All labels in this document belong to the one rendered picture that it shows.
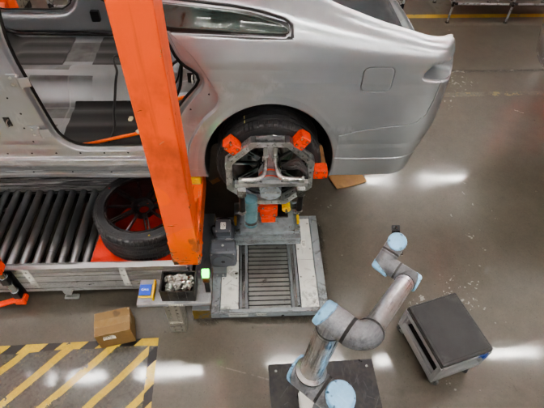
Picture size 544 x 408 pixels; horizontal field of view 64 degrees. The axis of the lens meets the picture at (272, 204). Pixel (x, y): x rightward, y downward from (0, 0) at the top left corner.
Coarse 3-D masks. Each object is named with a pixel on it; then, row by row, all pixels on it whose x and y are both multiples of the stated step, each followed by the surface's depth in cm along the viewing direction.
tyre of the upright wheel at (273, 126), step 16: (240, 112) 265; (256, 112) 259; (272, 112) 258; (288, 112) 261; (224, 128) 269; (240, 128) 254; (256, 128) 251; (272, 128) 252; (288, 128) 253; (304, 128) 260; (224, 160) 269; (320, 160) 274; (224, 176) 280; (256, 192) 293
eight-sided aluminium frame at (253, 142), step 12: (252, 144) 249; (264, 144) 250; (276, 144) 250; (288, 144) 250; (228, 156) 260; (240, 156) 256; (300, 156) 258; (312, 156) 264; (228, 168) 264; (312, 168) 266; (228, 180) 271; (288, 192) 288
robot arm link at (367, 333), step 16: (400, 272) 209; (416, 272) 210; (400, 288) 195; (384, 304) 183; (400, 304) 190; (368, 320) 170; (384, 320) 175; (352, 336) 163; (368, 336) 164; (384, 336) 170
